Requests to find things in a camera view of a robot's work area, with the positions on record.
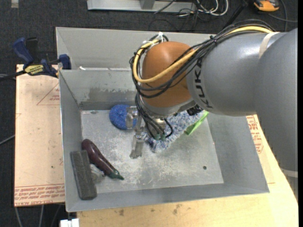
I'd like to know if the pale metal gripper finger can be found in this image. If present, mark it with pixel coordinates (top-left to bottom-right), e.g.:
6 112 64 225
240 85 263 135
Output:
129 136 139 159
136 137 144 157

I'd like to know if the blue round sponge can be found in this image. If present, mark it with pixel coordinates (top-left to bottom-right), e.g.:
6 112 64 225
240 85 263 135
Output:
108 104 138 130

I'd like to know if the purple toy eggplant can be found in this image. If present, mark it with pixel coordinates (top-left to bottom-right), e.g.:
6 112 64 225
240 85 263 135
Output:
81 139 125 181

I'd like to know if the grey metal bin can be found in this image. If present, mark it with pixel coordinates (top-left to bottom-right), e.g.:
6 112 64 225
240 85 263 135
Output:
55 26 270 212

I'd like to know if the dark grey flat block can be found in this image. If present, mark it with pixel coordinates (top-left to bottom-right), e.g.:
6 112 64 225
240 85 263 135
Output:
70 150 98 201

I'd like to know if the brown cardboard board red print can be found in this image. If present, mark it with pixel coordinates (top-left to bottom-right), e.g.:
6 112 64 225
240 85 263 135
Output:
14 64 276 208

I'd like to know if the blue white duster green handle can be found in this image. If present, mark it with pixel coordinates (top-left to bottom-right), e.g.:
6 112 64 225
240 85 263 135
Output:
143 109 209 154

